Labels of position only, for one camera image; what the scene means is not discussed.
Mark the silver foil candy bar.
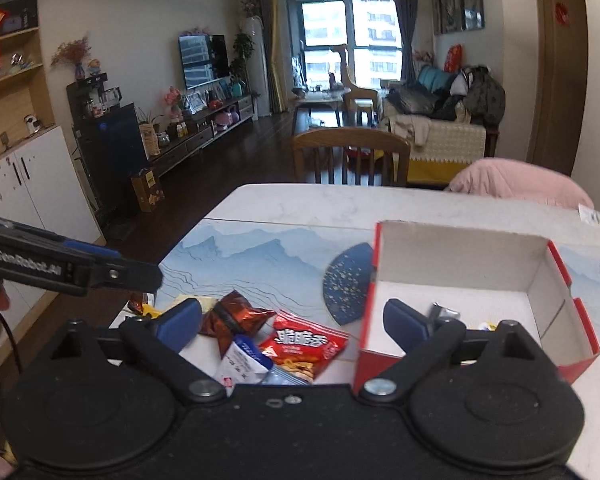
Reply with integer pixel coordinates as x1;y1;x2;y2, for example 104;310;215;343
428;302;460;330

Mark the yellow black sesame packet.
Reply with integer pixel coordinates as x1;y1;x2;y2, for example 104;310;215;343
126;292;162;318

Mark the cream yellow pastry packet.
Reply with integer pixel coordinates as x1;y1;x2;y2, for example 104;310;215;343
172;292;219;313

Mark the yellow snack packet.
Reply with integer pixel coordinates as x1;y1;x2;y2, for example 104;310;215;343
478;322;496;332

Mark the dark red foil snack bag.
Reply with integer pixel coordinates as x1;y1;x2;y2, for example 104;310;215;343
199;290;276;356

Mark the white blue milk candy packet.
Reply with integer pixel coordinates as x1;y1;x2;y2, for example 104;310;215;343
213;335;274;396

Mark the red cardboard box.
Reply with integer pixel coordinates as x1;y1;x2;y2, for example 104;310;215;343
360;221;600;382

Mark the light blue snack packet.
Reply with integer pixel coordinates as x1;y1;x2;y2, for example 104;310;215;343
260;365;310;386

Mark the red chinese snack packet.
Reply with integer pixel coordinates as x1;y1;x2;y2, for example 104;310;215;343
259;310;349;384

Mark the white cupboard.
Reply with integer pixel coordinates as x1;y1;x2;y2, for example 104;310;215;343
0;123;104;361

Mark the blue mountain table runner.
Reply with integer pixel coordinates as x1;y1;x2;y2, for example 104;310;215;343
155;220;600;341

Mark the brown paper gift bag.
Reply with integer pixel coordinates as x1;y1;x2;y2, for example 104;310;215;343
131;168;164;212

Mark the black cabinet with coffee machine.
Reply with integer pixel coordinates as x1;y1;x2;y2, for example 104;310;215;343
66;73;147;230

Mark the pink cushion on chair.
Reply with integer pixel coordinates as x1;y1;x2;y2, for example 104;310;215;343
446;158;594;210

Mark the wooden dining chair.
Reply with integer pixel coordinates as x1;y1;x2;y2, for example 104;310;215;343
291;127;411;188

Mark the sofa with white cover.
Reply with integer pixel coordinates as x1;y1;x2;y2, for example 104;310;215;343
380;65;506;188

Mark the long tv console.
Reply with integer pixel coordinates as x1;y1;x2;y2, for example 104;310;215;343
147;96;253;177

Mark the wooden door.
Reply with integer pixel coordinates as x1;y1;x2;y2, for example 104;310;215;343
527;0;588;176

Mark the coffee table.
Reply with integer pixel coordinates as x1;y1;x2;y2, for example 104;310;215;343
290;88;350;133

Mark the flat screen television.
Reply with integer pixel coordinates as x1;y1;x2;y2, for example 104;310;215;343
178;34;230;90

